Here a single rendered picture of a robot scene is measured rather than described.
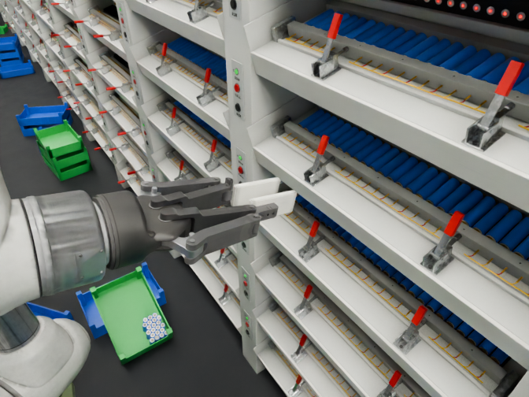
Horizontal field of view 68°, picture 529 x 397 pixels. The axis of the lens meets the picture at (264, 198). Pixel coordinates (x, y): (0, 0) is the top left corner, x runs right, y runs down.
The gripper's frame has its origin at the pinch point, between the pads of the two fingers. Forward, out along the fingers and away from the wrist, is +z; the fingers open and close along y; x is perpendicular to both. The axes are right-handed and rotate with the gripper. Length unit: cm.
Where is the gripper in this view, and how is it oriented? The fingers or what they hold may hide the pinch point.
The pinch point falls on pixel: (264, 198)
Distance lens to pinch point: 50.2
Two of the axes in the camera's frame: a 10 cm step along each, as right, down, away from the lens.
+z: 8.0, -1.7, 5.7
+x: 1.8, -8.5, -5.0
